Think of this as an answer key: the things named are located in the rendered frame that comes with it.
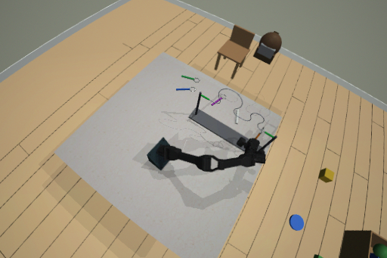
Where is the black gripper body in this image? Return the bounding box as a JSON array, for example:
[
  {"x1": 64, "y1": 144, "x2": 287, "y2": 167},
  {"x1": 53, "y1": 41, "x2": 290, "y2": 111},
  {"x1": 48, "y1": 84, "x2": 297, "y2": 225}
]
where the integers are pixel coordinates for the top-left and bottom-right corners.
[{"x1": 237, "y1": 138, "x2": 265, "y2": 154}]

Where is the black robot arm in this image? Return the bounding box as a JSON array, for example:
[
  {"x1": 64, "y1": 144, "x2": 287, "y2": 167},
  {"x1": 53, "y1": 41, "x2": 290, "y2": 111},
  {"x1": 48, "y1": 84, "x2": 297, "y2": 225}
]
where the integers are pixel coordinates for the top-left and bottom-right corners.
[{"x1": 157, "y1": 138, "x2": 265, "y2": 173}]

